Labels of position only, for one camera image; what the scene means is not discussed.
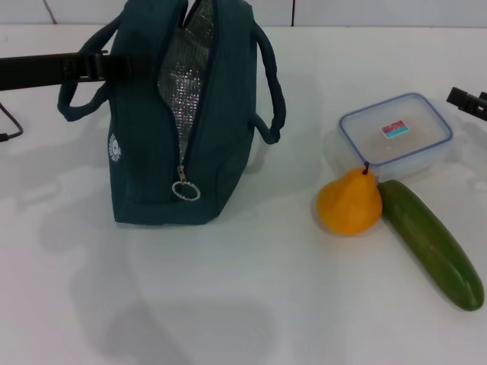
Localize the green cucumber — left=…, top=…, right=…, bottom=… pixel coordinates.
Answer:
left=376, top=179, right=485, bottom=312

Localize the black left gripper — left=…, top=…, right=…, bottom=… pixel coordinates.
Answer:
left=0, top=52, right=157, bottom=91

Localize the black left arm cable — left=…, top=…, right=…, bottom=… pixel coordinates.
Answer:
left=0, top=102, right=24, bottom=144

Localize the dark teal insulated lunch bag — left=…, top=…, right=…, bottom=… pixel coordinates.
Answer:
left=57, top=0, right=287, bottom=226

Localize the orange pear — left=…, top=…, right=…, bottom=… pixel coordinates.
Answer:
left=317, top=162, right=383, bottom=236

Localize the clear blue-rimmed plastic food container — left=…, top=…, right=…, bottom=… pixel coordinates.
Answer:
left=334, top=92, right=463, bottom=183

